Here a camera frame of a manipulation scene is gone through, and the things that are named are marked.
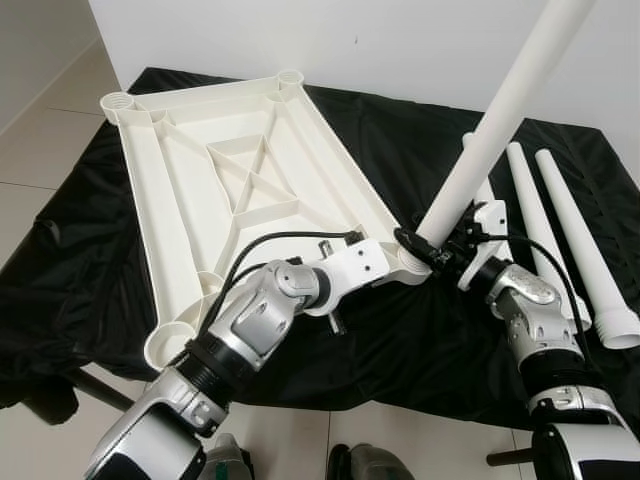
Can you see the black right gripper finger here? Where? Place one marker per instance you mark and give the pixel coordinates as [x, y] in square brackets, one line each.
[415, 245]

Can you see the white plastic children table top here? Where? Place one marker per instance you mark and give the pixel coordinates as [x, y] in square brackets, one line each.
[190, 170]

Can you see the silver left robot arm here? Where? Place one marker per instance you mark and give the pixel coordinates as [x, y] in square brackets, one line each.
[260, 310]

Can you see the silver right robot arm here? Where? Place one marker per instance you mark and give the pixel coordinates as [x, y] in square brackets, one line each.
[535, 300]

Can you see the black table cloth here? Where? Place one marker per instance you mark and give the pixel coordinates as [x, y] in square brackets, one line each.
[420, 360]

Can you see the dark metal table leg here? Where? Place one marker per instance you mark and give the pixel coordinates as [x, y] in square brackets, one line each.
[100, 388]
[510, 458]

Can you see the grey right robot foot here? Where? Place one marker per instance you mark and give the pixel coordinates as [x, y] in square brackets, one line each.
[375, 465]

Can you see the grey robot foot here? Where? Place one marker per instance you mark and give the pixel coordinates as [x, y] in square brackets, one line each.
[228, 460]
[375, 465]

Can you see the grey left robot foot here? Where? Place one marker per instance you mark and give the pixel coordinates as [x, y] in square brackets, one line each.
[228, 460]

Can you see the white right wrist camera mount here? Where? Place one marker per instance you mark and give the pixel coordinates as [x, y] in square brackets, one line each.
[492, 218]

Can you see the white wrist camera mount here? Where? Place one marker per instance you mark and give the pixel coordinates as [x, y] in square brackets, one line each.
[355, 268]
[492, 218]

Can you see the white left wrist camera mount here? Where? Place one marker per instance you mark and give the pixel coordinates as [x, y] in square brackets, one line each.
[355, 268]

